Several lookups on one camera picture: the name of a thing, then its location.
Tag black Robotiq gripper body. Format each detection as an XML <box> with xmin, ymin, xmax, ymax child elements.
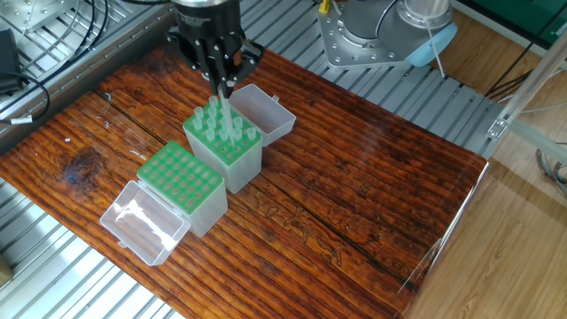
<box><xmin>173</xmin><ymin>0</ymin><xmax>245</xmax><ymax>56</ymax></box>

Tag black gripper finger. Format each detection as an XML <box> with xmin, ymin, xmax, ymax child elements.
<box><xmin>168</xmin><ymin>34</ymin><xmax>228</xmax><ymax>97</ymax></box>
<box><xmin>221</xmin><ymin>40</ymin><xmax>265</xmax><ymax>98</ymax></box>

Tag green rack clear tip box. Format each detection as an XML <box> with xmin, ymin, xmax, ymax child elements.
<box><xmin>182</xmin><ymin>82</ymin><xmax>299</xmax><ymax>196</ymax></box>
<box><xmin>99</xmin><ymin>140</ymin><xmax>229</xmax><ymax>267</ymax></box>

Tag perforated silver metal plate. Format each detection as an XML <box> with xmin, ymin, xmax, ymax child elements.
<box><xmin>0</xmin><ymin>0</ymin><xmax>98</xmax><ymax>36</ymax></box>

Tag glossy wooden table board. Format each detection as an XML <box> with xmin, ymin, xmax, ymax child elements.
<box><xmin>0</xmin><ymin>18</ymin><xmax>491</xmax><ymax>319</ymax></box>

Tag small black device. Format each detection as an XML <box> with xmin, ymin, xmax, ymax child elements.
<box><xmin>0</xmin><ymin>31</ymin><xmax>19</xmax><ymax>79</ymax></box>

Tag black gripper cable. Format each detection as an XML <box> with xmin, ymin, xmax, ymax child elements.
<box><xmin>0</xmin><ymin>69</ymin><xmax>54</xmax><ymax>123</ymax></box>
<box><xmin>0</xmin><ymin>0</ymin><xmax>174</xmax><ymax>56</ymax></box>

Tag aluminium frame post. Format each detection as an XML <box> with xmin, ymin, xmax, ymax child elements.
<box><xmin>485</xmin><ymin>44</ymin><xmax>567</xmax><ymax>147</ymax></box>

